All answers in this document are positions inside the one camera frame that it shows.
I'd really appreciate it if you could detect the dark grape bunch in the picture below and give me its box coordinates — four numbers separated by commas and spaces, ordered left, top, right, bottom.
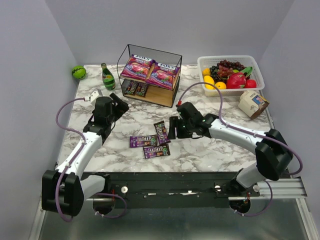
209, 59, 245, 82

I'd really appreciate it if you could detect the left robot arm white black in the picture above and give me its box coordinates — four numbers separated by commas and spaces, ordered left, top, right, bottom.
41, 93, 129, 223

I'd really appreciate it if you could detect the red dragon fruit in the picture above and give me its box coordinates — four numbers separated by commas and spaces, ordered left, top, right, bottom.
226, 72, 246, 89

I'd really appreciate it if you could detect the black wire wooden shelf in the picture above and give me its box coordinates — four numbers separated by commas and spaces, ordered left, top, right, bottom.
116, 44, 183, 108

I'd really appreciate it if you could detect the orange fruit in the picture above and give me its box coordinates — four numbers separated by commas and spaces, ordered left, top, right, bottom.
215, 81, 227, 90

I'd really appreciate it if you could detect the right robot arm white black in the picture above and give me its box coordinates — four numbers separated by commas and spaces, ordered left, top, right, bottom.
168, 102, 293, 193

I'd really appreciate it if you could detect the red apple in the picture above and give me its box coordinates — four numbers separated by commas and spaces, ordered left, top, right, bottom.
244, 79, 257, 89

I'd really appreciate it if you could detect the purple cable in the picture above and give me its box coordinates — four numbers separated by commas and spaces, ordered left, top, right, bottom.
177, 81, 304, 217
54, 97, 128, 223

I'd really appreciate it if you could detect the yellow small fruit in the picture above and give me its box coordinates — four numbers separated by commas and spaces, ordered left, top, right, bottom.
202, 68, 211, 76

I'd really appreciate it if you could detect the black mounting base plate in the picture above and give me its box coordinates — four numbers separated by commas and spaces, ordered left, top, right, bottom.
82, 171, 261, 210

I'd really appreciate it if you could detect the white plastic fruit basket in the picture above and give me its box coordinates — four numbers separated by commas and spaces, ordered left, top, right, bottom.
197, 55, 265, 97

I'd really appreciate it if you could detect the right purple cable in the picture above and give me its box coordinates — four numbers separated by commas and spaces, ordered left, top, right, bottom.
177, 81, 304, 217

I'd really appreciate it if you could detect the purple m&m's bag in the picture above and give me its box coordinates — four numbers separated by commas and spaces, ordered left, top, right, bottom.
143, 144, 171, 159
135, 82, 149, 97
124, 80, 140, 95
129, 134, 158, 148
153, 120, 171, 146

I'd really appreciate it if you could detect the aluminium rail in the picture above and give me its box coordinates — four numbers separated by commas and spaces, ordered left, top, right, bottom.
228, 177, 308, 201

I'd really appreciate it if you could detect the yellow mango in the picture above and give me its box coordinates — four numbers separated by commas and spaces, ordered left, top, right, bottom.
203, 75, 215, 90

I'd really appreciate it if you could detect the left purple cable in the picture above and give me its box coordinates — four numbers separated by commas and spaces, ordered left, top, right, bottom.
54, 97, 128, 223

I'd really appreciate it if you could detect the green glass bottle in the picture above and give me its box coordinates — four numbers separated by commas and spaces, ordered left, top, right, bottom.
101, 62, 116, 91

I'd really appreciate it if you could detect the green ball toy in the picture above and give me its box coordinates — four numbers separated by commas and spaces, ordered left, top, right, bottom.
71, 65, 87, 80

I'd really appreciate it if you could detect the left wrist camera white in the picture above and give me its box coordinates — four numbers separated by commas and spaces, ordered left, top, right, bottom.
89, 88, 103, 105

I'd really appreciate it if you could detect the purple Fox's candy bag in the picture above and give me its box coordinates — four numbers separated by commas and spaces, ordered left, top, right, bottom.
146, 62, 181, 90
120, 54, 155, 81

